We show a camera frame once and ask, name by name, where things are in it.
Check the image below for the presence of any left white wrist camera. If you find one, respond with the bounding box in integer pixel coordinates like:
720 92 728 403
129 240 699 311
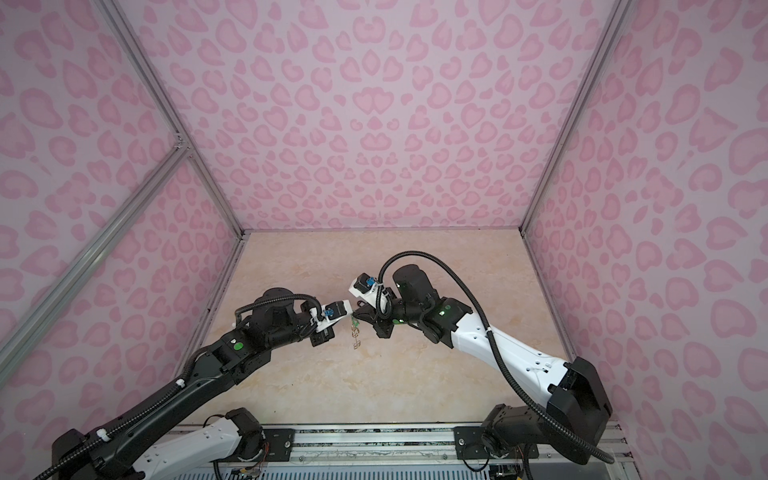
315 300 353 333

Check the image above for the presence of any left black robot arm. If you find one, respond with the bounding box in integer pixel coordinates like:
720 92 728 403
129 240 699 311
39 288 352 479

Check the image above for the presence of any corner aluminium post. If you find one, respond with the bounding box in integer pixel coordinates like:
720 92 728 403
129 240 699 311
519 0 637 238
92 0 246 239

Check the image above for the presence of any right black corrugated cable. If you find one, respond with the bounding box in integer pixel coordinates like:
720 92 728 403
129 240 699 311
377 250 616 466

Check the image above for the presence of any right corner aluminium post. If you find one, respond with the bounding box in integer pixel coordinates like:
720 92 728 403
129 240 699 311
519 0 637 238

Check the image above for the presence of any aluminium frame strut diagonal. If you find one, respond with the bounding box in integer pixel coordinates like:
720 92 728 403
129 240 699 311
1 142 188 385

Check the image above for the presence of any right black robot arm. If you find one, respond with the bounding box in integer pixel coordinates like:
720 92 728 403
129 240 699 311
349 264 615 465

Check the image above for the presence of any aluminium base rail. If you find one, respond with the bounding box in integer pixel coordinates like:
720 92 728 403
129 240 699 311
107 421 636 480

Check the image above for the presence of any metal key holder plate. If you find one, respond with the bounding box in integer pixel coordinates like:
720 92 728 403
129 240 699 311
351 325 361 350

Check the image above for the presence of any left corner aluminium post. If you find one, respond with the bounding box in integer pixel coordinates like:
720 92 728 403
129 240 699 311
92 0 246 239

